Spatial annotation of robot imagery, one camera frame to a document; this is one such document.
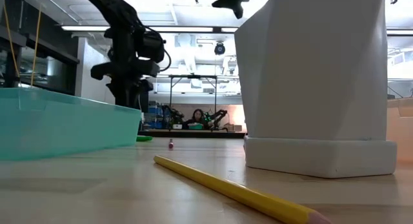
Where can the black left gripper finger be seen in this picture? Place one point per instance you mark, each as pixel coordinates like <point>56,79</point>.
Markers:
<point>122,96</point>
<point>137,90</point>

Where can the green pen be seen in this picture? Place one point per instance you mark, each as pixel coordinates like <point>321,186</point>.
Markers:
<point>144,138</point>

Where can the orange pencil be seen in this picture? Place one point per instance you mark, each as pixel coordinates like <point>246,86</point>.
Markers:
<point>171,144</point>

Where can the yellow pencil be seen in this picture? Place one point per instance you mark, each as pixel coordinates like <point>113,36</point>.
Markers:
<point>232,190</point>

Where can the black background robot arm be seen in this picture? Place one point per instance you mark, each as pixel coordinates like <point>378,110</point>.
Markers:
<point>217,117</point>
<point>172,116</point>

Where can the ceiling light strip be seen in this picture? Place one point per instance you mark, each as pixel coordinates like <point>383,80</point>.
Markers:
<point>184,29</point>
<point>84,28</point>
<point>229,29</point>

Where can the blue storage crates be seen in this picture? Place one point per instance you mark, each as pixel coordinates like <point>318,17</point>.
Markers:
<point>155,119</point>

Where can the green translucent plastic bin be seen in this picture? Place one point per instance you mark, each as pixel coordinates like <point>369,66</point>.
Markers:
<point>64,127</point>

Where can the person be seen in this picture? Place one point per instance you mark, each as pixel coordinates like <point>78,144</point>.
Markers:
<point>197,119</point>

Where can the small green bin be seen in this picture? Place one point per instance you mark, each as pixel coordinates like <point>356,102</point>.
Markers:
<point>195,126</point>

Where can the black workbench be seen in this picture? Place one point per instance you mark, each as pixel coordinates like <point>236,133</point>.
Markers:
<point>193,134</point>

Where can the white hexagonal planter pot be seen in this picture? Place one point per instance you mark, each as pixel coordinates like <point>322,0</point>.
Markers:
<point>309,72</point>

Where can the orange translucent plastic bin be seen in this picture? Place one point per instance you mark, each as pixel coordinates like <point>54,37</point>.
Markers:
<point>400,130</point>

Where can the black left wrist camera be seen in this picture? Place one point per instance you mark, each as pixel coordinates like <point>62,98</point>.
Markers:
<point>154,46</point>

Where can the dark window frame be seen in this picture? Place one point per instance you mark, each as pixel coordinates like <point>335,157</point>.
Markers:
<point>72,72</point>

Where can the black metal gantry frame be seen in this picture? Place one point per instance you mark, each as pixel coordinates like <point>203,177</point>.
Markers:
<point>193,76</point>

